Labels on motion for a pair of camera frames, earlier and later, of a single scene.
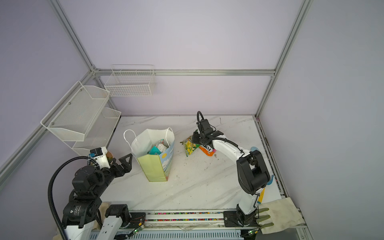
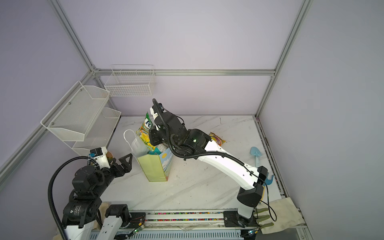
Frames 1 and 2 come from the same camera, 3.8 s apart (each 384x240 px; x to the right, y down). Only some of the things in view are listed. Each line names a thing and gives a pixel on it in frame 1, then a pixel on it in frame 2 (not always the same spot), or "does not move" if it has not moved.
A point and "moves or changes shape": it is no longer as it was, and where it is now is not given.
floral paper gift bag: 154,149 does not move
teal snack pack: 155,150 does not move
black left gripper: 120,172 does not move
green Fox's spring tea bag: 189,146 moves or changes shape
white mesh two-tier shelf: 80,120 does not move
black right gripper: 193,140 to 152,137
